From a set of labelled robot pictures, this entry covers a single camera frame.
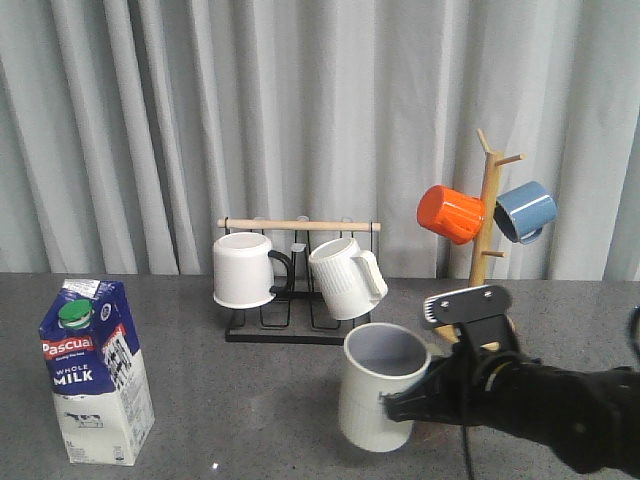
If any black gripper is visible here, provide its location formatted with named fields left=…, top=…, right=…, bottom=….
left=382, top=351, right=545, bottom=430

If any pale green HOME mug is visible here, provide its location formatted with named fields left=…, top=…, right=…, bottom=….
left=338, top=322, right=431, bottom=453

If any blue white milk carton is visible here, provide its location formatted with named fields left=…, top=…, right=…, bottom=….
left=39, top=279, right=155, bottom=466

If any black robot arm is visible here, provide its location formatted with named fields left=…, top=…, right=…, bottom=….
left=383, top=307, right=639, bottom=477

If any wooden mug tree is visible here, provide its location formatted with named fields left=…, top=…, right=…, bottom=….
left=430, top=128, right=526, bottom=352

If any white ribbed mug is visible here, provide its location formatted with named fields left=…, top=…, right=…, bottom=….
left=309, top=237, right=388, bottom=321

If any orange mug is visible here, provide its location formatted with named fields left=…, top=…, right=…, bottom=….
left=416, top=185, right=486, bottom=245

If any blue mug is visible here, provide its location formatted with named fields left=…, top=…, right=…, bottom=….
left=494, top=181, right=557, bottom=244

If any grey curtain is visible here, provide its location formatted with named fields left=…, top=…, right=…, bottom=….
left=1, top=1, right=639, bottom=280

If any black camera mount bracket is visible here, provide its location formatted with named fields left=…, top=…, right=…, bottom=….
left=423, top=285, right=520, bottom=354

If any black wire mug rack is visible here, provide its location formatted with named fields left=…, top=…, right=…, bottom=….
left=217, top=216, right=381, bottom=345

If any white mug black handle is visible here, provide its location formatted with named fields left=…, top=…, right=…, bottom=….
left=213, top=232, right=295, bottom=310

